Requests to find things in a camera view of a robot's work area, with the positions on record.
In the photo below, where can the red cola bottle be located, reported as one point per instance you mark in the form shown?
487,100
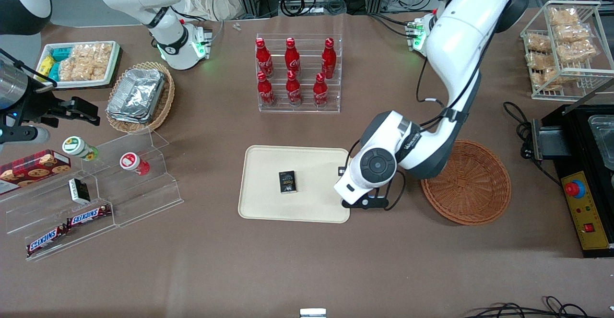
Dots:
328,61
265,92
320,92
293,90
264,59
292,59

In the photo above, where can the yellow snack packet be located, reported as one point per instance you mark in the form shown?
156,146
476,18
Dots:
45,64

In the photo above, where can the clear bag of crackers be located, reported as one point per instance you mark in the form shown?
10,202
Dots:
564,16
91,52
539,60
572,32
538,43
577,51
69,70
96,70
552,78

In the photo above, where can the white rectangular snack tray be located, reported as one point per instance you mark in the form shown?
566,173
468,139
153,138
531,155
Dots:
72,84

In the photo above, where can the teal snack packet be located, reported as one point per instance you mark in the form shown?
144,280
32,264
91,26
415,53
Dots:
54,72
61,53

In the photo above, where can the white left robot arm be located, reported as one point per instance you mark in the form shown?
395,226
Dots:
455,44

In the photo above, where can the small white metal bracket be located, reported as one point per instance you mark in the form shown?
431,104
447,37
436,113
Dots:
312,313

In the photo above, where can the clear acrylic bottle rack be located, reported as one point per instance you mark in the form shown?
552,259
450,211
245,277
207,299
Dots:
309,103

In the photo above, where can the brown Snickers bar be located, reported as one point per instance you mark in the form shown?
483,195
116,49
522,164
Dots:
45,239
88,216

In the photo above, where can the black and white small box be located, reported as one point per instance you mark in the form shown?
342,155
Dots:
79,191

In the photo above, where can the round brown wicker basket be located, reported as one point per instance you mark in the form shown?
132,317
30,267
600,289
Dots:
470,188

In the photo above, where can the small black card box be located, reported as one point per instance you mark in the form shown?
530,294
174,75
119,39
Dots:
288,182

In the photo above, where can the black tabletop machine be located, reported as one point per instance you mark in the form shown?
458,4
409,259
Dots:
571,135

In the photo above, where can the aluminium foil tray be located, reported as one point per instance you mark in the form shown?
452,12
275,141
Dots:
124,118
136,92

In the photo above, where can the red strawberry snack jar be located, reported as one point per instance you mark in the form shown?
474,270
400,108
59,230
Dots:
129,160

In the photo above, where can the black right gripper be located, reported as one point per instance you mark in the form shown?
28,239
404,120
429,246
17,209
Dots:
39,109

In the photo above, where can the oval light wicker basket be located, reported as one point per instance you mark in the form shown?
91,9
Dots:
165,102

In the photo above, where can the red tartan cookie box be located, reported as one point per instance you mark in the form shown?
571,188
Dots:
33,168

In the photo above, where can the red emergency stop button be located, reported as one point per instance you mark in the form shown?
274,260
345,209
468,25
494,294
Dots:
574,189

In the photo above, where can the beige plastic tray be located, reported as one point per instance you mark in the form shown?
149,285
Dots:
264,174

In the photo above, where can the green sunflower snack jar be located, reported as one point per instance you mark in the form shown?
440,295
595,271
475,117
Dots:
74,145

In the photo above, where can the clear acrylic stepped shelf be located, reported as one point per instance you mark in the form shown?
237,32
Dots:
153,188
29,212

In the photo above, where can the yellow control panel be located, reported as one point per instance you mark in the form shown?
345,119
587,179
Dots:
592,212

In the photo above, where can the dark board under snack tray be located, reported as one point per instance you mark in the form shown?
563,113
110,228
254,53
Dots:
103,87

